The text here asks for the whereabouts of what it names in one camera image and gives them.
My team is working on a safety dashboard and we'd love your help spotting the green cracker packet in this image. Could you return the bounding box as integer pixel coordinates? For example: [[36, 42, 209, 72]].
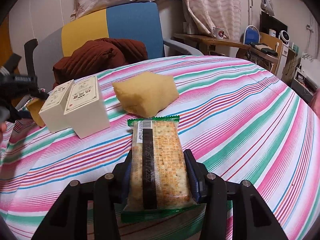
[[121, 115, 196, 223]]

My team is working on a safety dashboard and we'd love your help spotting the left hand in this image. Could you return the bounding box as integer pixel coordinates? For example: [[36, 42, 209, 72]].
[[0, 122, 7, 142]]

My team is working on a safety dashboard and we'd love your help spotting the small yellow sponge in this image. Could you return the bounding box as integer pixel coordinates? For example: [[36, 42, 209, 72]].
[[26, 98, 46, 127]]

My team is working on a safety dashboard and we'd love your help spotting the wooden wardrobe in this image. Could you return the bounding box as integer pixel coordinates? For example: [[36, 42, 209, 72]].
[[0, 15, 12, 66]]

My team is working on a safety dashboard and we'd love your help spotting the cream box left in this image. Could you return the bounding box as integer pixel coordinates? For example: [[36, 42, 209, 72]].
[[39, 80, 74, 133]]

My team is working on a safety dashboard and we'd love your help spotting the cream box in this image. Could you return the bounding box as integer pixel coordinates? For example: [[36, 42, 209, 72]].
[[64, 75, 110, 139], [39, 80, 74, 133]]

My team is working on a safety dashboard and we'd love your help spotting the striped pink green tablecloth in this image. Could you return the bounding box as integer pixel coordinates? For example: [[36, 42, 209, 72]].
[[1, 56, 319, 239]]

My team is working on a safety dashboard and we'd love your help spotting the cream box right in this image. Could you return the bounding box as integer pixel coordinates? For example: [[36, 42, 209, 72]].
[[64, 75, 110, 139]]

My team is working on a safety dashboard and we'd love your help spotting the dark red quilted cushion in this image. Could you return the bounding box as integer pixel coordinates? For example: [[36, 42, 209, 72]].
[[53, 38, 148, 87]]

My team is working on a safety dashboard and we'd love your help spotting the white red mug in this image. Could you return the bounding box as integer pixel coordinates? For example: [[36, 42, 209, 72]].
[[211, 27, 228, 40]]

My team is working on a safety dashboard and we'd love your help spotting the grey yellow blue chair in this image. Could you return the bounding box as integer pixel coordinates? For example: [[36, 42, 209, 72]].
[[24, 2, 202, 91]]

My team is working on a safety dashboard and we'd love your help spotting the wooden side desk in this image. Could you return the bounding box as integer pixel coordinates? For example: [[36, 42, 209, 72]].
[[173, 34, 278, 75]]

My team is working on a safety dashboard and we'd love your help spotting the white small fan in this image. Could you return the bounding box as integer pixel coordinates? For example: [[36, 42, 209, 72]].
[[279, 30, 290, 45]]

